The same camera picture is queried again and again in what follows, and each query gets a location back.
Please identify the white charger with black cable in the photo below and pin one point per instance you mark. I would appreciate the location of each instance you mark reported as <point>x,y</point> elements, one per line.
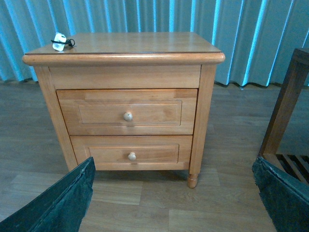
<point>60,41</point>

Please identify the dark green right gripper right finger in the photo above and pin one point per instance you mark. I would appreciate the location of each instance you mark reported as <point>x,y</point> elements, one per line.
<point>285,198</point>

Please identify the wooden drawer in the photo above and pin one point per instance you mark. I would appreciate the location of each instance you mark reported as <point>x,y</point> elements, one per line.
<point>128,153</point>
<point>155,111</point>

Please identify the dark brown wooden furniture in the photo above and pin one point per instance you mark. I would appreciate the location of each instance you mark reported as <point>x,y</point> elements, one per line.
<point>296,74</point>

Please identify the round knob of drawer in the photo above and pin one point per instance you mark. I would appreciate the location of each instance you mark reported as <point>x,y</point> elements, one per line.
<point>132,156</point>
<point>128,116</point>

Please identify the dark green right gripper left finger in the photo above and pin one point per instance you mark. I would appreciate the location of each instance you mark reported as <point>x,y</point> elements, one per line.
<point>61,208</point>

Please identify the light wooden nightstand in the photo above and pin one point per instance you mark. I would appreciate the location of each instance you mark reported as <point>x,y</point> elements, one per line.
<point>146,60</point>

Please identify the pale blue-green curtain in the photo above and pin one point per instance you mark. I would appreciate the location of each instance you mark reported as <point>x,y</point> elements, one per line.
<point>257,37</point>

